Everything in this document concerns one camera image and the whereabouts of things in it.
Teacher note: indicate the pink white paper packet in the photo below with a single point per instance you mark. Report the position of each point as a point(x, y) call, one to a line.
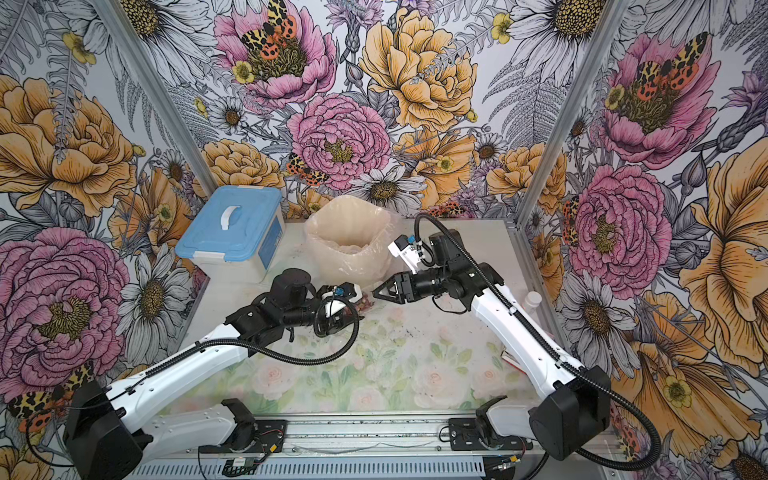
point(512, 361)

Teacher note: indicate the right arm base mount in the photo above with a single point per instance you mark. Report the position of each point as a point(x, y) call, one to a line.
point(464, 434)

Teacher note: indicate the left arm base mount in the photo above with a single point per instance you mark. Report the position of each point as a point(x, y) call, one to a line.
point(257, 437)

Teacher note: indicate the small white capped bottle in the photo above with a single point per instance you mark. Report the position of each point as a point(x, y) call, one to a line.
point(532, 302)

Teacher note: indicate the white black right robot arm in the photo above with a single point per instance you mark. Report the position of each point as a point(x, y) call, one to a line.
point(575, 401)

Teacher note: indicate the aluminium front rail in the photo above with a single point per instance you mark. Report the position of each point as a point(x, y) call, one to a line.
point(388, 446)

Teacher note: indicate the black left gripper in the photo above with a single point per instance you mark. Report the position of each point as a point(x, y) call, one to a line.
point(333, 325)

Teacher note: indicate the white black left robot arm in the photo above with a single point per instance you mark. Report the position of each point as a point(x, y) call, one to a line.
point(111, 429)

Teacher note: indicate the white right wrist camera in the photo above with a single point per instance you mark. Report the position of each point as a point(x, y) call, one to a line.
point(415, 254)

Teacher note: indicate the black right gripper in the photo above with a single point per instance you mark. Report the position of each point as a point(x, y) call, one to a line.
point(400, 282)

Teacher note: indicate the blue lidded storage box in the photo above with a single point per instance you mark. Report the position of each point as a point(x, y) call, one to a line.
point(235, 236)

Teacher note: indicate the bin with pink bag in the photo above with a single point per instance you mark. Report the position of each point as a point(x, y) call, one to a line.
point(348, 240)

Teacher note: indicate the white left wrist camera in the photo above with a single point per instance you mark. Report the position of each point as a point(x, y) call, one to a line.
point(349, 291)

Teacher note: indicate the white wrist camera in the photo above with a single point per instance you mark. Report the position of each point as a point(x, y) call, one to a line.
point(349, 291)
point(415, 254)

